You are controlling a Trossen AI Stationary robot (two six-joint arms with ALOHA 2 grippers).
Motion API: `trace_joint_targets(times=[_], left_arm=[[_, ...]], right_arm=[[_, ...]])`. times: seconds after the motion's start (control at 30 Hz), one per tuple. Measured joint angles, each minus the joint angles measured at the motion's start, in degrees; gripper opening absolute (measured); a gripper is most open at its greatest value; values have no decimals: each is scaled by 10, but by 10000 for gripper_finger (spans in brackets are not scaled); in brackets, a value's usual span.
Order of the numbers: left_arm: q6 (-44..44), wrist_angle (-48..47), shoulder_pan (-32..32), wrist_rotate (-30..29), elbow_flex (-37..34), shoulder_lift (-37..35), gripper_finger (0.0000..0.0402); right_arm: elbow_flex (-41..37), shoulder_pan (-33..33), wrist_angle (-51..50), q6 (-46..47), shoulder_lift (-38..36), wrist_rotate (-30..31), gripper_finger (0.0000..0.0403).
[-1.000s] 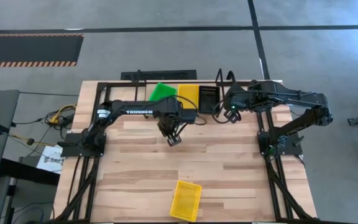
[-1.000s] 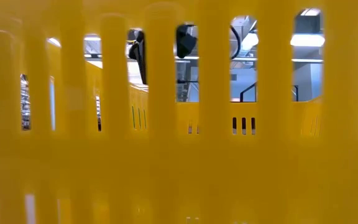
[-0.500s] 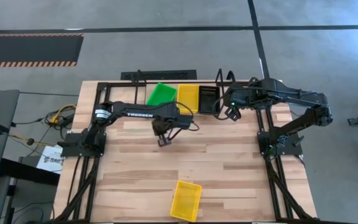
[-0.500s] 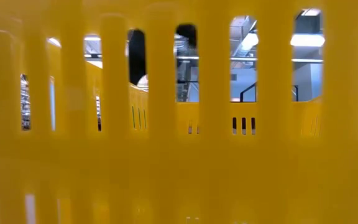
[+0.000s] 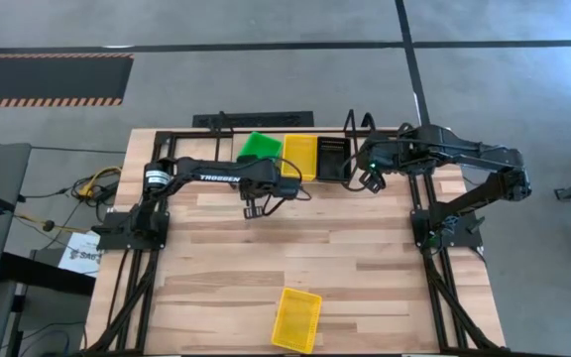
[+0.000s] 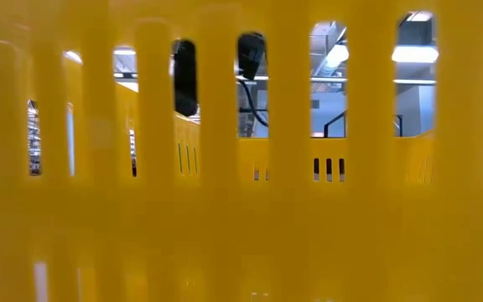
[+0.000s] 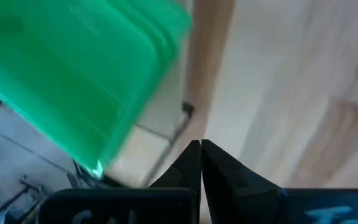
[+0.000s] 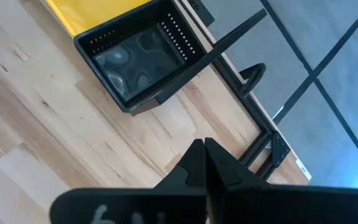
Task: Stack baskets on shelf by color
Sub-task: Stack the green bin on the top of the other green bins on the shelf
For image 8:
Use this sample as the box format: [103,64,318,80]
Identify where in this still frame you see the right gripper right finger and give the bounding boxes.
[205,138,358,224]

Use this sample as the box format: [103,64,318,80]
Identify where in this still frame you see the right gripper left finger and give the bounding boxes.
[50,139,209,224]

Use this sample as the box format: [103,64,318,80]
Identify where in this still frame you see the black slotted plastic basket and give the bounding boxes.
[73,0,213,114]

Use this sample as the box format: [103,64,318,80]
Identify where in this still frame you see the yellow slotted plastic basket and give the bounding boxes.
[44,0,152,37]

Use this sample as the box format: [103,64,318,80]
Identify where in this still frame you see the white table edge label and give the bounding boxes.
[295,157,313,182]

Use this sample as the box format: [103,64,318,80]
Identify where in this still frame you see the black arched clamp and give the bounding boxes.
[239,63,267,100]

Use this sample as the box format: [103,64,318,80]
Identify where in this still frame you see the black perforated panel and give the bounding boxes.
[183,0,216,28]

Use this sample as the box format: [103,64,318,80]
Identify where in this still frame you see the black aluminium rig frame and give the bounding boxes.
[209,57,292,183]

